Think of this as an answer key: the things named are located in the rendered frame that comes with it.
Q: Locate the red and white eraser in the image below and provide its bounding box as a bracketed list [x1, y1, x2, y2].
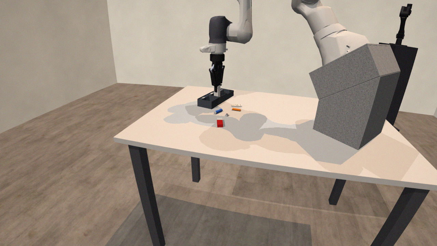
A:
[217, 118, 223, 127]

